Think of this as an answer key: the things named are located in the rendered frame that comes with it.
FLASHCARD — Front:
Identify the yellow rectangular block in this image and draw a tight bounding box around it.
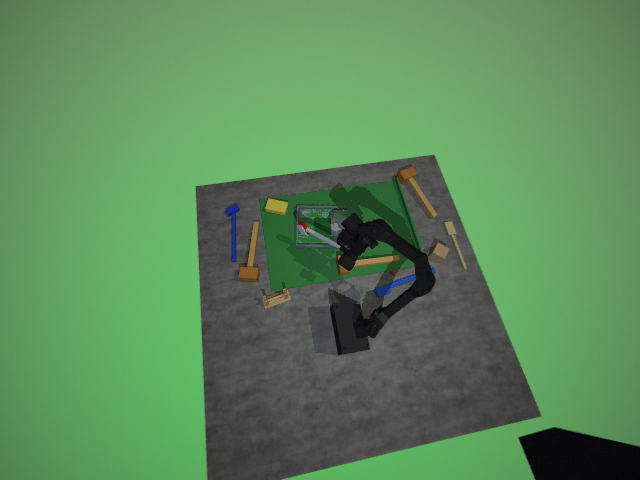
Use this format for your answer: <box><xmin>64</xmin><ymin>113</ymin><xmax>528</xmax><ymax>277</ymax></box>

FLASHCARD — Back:
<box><xmin>265</xmin><ymin>198</ymin><xmax>288</xmax><ymax>215</ymax></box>

